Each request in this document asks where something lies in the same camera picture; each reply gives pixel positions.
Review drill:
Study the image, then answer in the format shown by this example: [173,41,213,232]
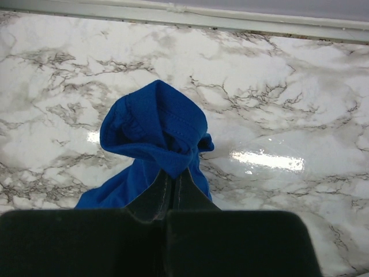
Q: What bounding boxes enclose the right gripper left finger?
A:
[124,170,169,222]

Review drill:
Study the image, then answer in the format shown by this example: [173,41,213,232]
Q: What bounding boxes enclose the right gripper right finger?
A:
[172,169,220,212]

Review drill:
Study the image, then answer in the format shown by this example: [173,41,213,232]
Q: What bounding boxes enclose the blue printed t shirt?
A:
[76,80,214,209]

